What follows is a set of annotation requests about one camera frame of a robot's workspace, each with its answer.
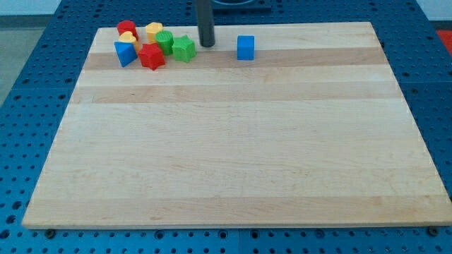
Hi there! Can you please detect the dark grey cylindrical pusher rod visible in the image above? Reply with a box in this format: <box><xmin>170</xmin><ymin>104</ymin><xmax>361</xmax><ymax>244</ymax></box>
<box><xmin>195</xmin><ymin>0</ymin><xmax>215</xmax><ymax>47</ymax></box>

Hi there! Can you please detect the blue cube block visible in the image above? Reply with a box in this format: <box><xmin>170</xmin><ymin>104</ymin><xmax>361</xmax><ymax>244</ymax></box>
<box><xmin>237</xmin><ymin>35</ymin><xmax>255</xmax><ymax>61</ymax></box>

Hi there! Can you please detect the green star block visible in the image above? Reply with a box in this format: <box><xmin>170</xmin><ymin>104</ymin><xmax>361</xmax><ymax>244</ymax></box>
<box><xmin>172</xmin><ymin>35</ymin><xmax>196</xmax><ymax>63</ymax></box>

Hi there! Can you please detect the red star block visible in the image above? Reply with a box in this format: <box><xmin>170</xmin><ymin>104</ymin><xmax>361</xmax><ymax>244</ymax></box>
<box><xmin>138</xmin><ymin>43</ymin><xmax>165</xmax><ymax>71</ymax></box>

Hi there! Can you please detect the green cylinder block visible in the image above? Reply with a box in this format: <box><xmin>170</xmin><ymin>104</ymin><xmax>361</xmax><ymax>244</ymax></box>
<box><xmin>155</xmin><ymin>30</ymin><xmax>174</xmax><ymax>56</ymax></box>

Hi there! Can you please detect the yellow pentagon block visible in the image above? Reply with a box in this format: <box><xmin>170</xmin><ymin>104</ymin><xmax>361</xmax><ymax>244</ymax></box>
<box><xmin>145</xmin><ymin>22</ymin><xmax>163</xmax><ymax>44</ymax></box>

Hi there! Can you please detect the red cylinder block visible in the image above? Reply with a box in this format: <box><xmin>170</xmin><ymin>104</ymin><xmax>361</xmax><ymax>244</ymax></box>
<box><xmin>117</xmin><ymin>20</ymin><xmax>139</xmax><ymax>40</ymax></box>

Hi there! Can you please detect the yellow heart block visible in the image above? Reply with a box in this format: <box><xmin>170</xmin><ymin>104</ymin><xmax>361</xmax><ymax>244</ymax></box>
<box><xmin>119</xmin><ymin>31</ymin><xmax>140</xmax><ymax>53</ymax></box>

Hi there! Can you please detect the blue triangle block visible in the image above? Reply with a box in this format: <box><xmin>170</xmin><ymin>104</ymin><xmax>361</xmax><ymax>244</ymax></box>
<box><xmin>114</xmin><ymin>42</ymin><xmax>138</xmax><ymax>67</ymax></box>

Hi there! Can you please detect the light wooden board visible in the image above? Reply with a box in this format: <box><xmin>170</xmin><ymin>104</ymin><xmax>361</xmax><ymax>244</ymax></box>
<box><xmin>22</xmin><ymin>22</ymin><xmax>451</xmax><ymax>230</ymax></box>

